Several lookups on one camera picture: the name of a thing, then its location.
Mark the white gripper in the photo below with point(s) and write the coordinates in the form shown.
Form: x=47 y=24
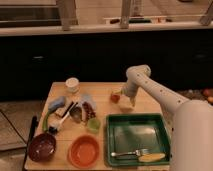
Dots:
x=130 y=90

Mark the red apple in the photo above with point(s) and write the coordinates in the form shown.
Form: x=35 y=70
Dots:
x=115 y=98

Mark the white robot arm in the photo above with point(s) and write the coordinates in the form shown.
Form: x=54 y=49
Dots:
x=192 y=135

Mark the green plastic tray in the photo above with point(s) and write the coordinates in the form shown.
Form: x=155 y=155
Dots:
x=130 y=132

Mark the pale blue cloth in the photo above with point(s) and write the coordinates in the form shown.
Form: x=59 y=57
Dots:
x=88 y=98

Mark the dark red striped item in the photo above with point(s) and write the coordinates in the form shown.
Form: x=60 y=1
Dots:
x=90 y=113

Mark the small green cup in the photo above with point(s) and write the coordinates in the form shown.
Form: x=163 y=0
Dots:
x=93 y=125

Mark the white paper cup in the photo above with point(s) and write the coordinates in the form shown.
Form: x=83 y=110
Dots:
x=72 y=84

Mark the silver fork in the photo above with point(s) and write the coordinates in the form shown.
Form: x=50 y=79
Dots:
x=138 y=152

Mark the orange plastic bowl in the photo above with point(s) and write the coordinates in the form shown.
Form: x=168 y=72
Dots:
x=84 y=152

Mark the green cucumber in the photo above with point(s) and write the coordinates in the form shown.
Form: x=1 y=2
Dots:
x=45 y=121

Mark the dark maroon bowl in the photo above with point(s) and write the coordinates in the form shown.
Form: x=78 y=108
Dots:
x=42 y=147

